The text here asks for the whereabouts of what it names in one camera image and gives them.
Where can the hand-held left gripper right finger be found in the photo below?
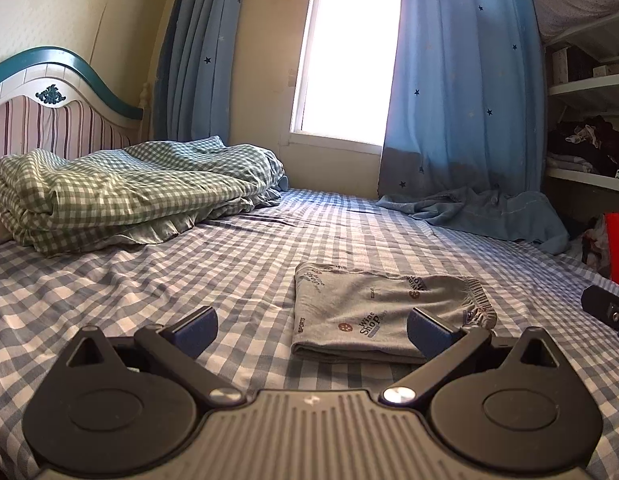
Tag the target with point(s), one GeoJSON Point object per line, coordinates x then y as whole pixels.
{"type": "Point", "coordinates": [429, 332]}

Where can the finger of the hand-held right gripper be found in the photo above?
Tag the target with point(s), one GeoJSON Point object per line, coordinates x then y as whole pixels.
{"type": "Point", "coordinates": [604, 305]}

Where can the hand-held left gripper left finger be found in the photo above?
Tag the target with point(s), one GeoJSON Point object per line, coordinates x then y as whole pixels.
{"type": "Point", "coordinates": [197, 330]}

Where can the grey printed pants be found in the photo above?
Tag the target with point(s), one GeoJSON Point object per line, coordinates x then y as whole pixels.
{"type": "Point", "coordinates": [349, 305]}

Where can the blue checked bed sheet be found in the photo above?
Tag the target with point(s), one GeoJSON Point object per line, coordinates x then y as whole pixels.
{"type": "Point", "coordinates": [189, 270]}

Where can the patterned plastic bag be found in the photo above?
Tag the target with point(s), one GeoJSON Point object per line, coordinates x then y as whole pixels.
{"type": "Point", "coordinates": [595, 245]}

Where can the folded grey clothes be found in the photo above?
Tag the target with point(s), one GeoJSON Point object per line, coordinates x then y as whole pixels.
{"type": "Point", "coordinates": [569, 162]}

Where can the green checked quilt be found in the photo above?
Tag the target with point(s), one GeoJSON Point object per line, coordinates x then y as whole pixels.
{"type": "Point", "coordinates": [114, 190]}

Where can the pile of dark clothes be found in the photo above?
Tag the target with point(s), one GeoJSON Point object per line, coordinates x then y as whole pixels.
{"type": "Point", "coordinates": [609, 142]}

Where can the white shelf unit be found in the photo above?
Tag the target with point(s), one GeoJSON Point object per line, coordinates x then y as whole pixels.
{"type": "Point", "coordinates": [584, 90]}

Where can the small white box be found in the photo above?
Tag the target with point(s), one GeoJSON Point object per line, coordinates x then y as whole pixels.
{"type": "Point", "coordinates": [560, 65]}

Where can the blue star curtain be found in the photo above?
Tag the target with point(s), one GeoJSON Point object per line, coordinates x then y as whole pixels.
{"type": "Point", "coordinates": [454, 85]}
{"type": "Point", "coordinates": [199, 60]}

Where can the striped teal-trimmed headboard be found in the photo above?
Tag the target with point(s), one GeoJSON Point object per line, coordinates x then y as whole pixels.
{"type": "Point", "coordinates": [49, 120]}

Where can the bright window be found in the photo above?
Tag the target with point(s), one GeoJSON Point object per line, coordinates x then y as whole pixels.
{"type": "Point", "coordinates": [349, 50]}

